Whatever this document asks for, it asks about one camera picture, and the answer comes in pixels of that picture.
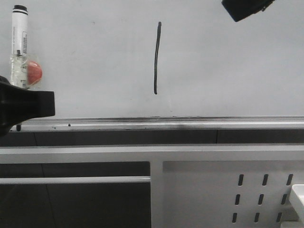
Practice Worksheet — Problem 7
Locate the white plastic tray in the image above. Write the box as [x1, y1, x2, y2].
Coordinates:
[289, 184, 304, 224]

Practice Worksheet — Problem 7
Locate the red magnet taped to marker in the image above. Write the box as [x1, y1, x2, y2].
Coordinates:
[24, 55, 43, 88]

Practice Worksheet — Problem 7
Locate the white metal rack frame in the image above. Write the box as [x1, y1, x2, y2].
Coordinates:
[0, 145, 304, 228]

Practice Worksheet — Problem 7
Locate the white whiteboard marker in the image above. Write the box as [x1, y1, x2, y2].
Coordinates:
[9, 5, 29, 132]

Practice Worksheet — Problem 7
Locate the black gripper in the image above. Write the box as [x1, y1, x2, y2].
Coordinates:
[0, 76, 55, 137]

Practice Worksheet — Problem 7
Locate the white whiteboard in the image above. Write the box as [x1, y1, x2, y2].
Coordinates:
[0, 0, 304, 131]

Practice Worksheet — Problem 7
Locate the black object at top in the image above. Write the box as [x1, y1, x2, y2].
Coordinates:
[221, 0, 274, 22]

